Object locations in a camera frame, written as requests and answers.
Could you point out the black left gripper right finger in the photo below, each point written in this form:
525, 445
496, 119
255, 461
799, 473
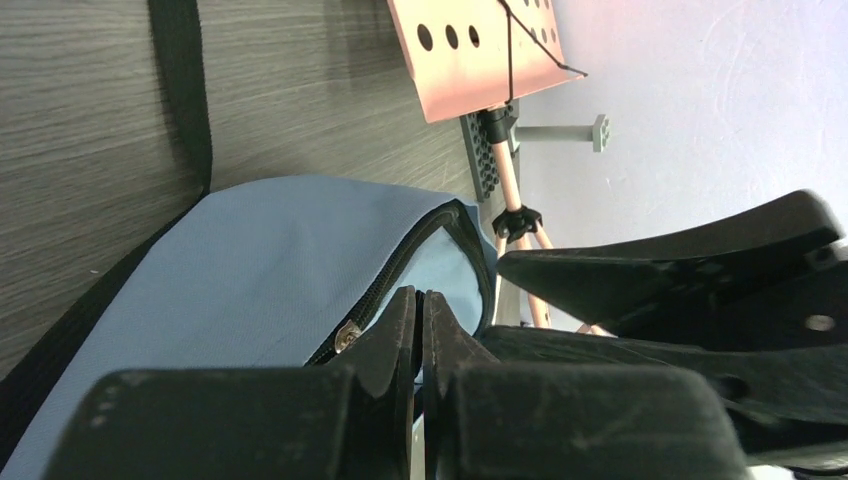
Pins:
487, 419

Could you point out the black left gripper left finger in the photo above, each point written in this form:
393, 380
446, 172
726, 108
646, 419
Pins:
350, 418

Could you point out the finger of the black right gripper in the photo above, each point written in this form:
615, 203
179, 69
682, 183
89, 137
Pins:
769, 278
784, 404

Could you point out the blue grey student backpack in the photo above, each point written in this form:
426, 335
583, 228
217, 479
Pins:
284, 272

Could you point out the pink perforated music stand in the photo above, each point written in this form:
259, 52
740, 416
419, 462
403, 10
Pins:
478, 57

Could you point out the grey lego plate with post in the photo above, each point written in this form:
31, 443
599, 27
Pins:
482, 163

